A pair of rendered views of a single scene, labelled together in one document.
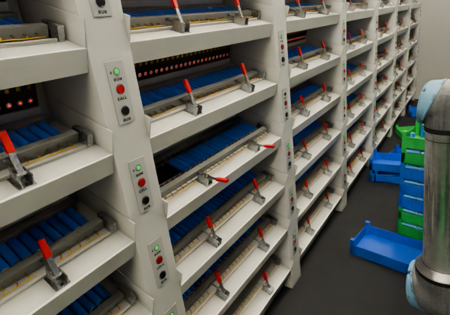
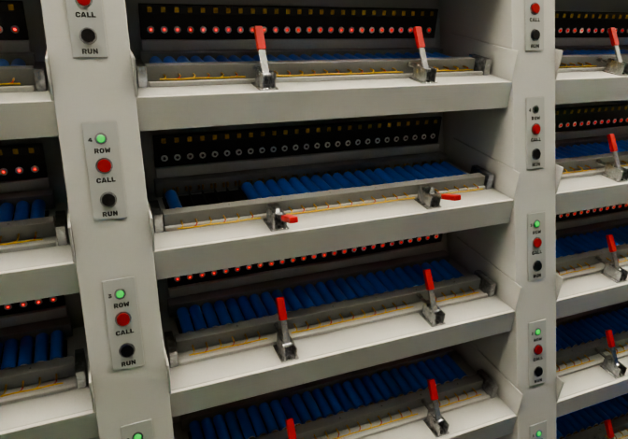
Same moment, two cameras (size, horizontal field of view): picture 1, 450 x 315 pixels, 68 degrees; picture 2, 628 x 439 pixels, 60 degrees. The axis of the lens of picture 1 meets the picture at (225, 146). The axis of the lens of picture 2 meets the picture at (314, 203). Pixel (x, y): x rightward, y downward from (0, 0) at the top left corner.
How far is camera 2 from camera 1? 0.50 m
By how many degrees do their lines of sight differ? 31
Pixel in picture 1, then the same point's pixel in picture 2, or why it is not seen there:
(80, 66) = not seen: outside the picture
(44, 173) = not seen: outside the picture
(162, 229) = (140, 267)
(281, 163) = (512, 258)
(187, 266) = (207, 370)
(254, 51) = (478, 21)
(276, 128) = (506, 179)
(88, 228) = (24, 223)
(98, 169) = (22, 118)
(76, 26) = not seen: outside the picture
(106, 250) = (24, 261)
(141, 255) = (85, 294)
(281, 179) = (509, 294)
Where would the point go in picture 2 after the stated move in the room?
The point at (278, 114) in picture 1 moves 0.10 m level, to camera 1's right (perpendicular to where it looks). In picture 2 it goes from (510, 149) to (575, 148)
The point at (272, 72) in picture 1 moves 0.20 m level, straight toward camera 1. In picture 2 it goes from (505, 59) to (452, 52)
